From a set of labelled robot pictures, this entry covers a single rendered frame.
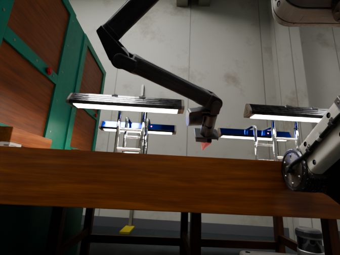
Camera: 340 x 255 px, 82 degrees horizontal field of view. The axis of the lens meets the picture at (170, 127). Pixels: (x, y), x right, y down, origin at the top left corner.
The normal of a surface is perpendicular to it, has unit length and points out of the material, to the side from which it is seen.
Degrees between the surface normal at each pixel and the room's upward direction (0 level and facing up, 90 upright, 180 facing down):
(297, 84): 90
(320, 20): 175
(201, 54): 90
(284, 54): 90
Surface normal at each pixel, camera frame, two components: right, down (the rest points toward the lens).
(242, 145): -0.04, -0.25
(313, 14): -0.05, 0.97
